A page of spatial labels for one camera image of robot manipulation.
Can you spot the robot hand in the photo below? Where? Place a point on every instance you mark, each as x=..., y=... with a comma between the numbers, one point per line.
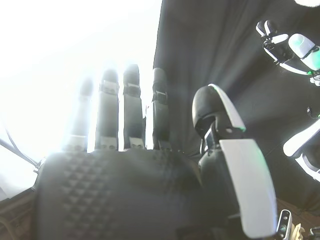
x=125, y=190

